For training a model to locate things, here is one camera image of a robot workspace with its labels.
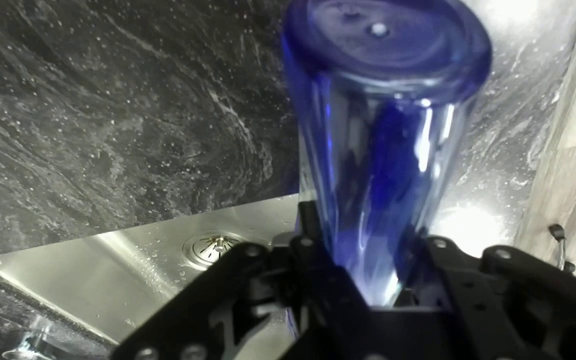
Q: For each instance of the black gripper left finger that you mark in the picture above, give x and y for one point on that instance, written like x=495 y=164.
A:
x=215 y=281

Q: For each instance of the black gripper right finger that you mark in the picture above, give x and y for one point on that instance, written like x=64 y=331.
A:
x=500 y=300

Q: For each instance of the blue dish soap bottle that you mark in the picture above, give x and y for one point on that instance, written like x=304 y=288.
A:
x=381 y=166

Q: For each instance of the stainless steel sink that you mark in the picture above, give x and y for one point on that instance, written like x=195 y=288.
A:
x=100 y=272

